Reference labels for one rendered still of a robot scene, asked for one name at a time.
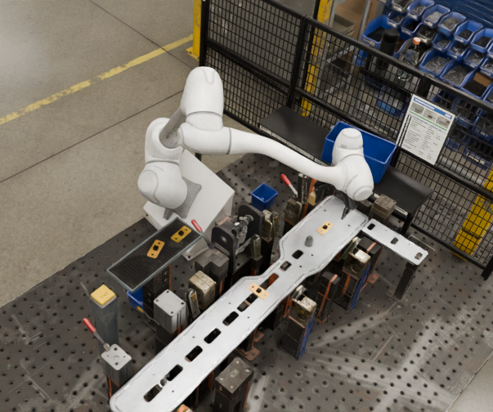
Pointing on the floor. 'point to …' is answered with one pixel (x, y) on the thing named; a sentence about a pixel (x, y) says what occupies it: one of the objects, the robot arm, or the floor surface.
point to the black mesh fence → (364, 112)
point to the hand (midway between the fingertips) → (330, 208)
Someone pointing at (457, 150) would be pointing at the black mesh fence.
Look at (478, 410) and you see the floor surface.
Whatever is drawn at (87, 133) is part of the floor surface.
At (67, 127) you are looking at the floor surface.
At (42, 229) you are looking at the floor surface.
